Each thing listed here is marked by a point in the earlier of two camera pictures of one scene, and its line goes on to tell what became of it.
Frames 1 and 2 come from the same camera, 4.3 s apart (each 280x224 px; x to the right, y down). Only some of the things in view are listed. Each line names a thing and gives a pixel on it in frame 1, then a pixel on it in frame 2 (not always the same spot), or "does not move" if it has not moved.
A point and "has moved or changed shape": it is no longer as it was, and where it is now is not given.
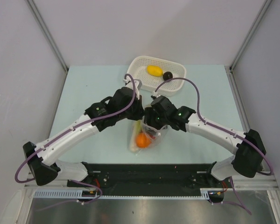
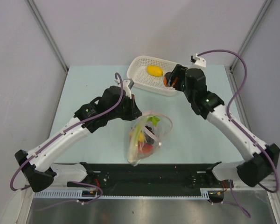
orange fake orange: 143,140 → 165,81
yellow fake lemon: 154,70 does not move
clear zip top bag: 140,137 has moved or changed shape
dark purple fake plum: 167,75 does not move
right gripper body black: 157,122 → 179,72
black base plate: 148,179 does not move
